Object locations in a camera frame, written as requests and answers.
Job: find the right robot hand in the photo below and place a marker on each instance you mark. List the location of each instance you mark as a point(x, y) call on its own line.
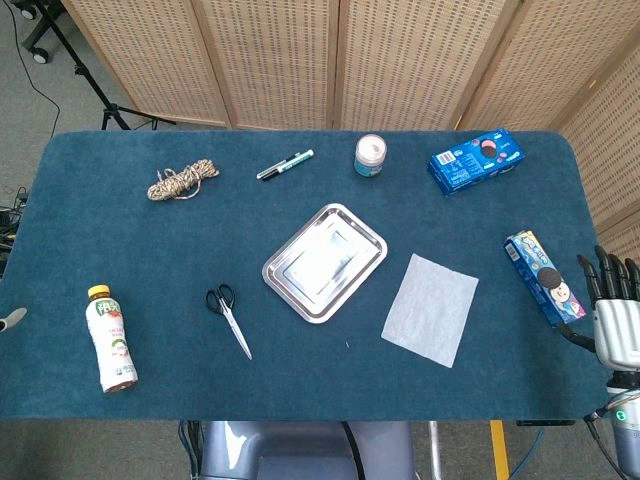
point(617, 325)

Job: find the silver metal tray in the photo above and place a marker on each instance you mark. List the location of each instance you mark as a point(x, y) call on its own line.
point(325, 262)

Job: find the blue long cookie box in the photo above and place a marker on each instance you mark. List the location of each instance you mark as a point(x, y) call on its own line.
point(542, 277)

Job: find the blue wide cookie box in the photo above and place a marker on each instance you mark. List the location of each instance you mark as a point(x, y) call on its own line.
point(475, 162)

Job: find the metal table leg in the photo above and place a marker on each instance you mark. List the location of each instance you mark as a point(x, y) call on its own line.
point(436, 450)

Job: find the white lidded jar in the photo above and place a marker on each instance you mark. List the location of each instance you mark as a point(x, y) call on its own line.
point(370, 156)

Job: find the grey robot torso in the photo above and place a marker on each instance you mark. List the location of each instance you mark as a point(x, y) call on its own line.
point(305, 450)

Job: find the white green marker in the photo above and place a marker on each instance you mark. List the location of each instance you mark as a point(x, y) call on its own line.
point(297, 160)

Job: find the white marker pen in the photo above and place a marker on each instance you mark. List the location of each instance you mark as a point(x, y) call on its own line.
point(272, 172)

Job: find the wicker folding screen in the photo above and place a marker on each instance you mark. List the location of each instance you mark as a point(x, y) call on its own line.
point(320, 60)

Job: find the blue table cloth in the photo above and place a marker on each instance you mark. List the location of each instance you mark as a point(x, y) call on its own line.
point(150, 250)

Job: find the white bottle yellow cap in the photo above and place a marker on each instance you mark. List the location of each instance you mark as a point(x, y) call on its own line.
point(112, 340)

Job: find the black tripod stand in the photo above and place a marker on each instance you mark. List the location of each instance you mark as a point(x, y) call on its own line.
point(95, 85)

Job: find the black caster wheel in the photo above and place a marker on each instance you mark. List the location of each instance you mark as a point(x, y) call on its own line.
point(39, 54)

